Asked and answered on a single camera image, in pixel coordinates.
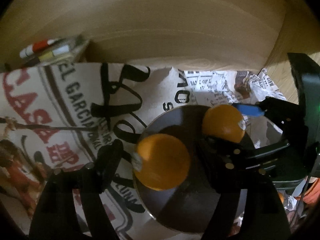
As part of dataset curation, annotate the clear pen box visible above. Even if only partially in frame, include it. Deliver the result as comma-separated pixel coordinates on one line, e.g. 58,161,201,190
22,35,89,67

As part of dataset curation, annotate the dark round plate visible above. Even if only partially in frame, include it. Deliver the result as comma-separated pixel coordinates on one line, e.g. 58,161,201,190
133,105,253,233

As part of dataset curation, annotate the large orange with sticker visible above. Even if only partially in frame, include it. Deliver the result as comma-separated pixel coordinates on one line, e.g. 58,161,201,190
202,105,246,143
132,134,191,191

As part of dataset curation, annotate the printed newspaper sheet with poster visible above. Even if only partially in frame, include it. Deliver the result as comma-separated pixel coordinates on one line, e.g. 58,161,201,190
1,63,194,233

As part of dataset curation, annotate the red white marker pen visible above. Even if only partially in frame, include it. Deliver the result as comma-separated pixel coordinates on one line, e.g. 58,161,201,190
19,38,60,59

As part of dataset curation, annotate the crumpled black-white newspaper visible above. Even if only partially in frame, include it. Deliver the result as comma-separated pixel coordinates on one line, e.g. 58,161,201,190
182,69,286,148

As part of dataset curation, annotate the orange sleeve forearm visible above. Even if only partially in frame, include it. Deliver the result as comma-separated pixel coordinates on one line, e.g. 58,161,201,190
303,177,320,206

